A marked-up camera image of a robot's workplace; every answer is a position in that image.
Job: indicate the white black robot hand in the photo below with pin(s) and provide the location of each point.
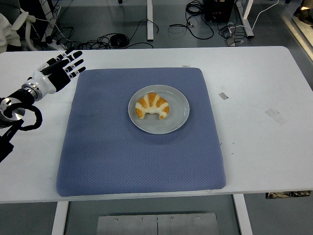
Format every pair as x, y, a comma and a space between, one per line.
46, 82

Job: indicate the orange white croissant bread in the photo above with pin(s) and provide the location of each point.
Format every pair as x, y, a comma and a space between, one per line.
151, 102

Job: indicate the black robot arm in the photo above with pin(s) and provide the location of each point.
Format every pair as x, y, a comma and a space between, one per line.
15, 95

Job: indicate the white power strip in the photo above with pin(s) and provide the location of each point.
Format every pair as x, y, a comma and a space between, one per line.
55, 45

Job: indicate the white fabric bundle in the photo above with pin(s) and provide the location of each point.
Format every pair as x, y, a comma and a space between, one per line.
9, 34

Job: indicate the black round disc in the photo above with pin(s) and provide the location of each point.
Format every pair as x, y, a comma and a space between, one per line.
119, 39

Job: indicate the blue quilted mat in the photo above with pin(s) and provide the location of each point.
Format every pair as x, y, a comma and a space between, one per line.
137, 161

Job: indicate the grey round plate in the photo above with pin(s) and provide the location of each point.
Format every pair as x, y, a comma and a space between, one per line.
176, 117

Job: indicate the white table leg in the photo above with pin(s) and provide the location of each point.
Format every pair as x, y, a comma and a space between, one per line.
243, 215
59, 218

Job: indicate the small grey tape piece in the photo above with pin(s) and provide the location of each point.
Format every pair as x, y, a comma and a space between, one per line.
223, 96

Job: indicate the black equipment box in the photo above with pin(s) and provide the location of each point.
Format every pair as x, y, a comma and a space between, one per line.
217, 11

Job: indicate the grey power adapter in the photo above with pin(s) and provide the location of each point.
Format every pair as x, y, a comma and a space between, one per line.
226, 33

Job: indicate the grey foot pedal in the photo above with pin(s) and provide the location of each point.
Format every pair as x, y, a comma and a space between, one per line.
230, 42

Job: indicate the white desk leg with foot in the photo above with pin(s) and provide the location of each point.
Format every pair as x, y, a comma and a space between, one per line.
247, 22

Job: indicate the person's foot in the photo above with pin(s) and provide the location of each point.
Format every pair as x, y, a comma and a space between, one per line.
304, 16

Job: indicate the dark mottled panel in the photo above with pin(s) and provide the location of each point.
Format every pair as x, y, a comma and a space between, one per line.
288, 194

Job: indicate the white desk leg post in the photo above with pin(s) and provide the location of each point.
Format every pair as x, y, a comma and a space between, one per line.
149, 19

